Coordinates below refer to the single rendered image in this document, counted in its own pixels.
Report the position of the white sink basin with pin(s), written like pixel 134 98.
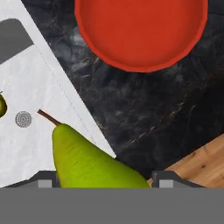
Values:
pixel 35 87

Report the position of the green pear with brown stem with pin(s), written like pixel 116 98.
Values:
pixel 84 160

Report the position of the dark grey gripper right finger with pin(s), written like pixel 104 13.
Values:
pixel 167 178

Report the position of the red bowl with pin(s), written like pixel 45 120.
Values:
pixel 141 32

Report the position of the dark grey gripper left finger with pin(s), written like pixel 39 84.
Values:
pixel 43 178

